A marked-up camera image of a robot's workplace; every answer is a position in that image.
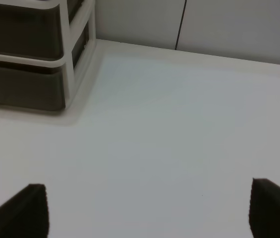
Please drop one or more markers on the dark translucent middle drawer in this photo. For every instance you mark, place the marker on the dark translucent middle drawer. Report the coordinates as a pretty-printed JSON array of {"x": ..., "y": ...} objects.
[{"x": 45, "y": 33}]

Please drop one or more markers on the dark translucent bottom drawer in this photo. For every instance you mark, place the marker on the dark translucent bottom drawer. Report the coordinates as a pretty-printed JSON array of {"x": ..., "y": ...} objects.
[{"x": 31, "y": 87}]

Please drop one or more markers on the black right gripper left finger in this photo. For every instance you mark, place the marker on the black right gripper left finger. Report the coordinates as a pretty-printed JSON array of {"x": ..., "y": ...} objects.
[{"x": 26, "y": 214}]

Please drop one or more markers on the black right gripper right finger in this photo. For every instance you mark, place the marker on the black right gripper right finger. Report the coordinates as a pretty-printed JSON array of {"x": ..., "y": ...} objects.
[{"x": 264, "y": 209}]

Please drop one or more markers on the dark translucent drawer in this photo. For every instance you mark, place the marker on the dark translucent drawer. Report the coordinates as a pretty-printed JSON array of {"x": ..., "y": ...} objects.
[
  {"x": 31, "y": 87},
  {"x": 45, "y": 33}
]

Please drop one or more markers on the white plastic drawer cabinet frame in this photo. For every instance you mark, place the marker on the white plastic drawer cabinet frame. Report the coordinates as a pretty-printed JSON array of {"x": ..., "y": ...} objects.
[{"x": 74, "y": 79}]

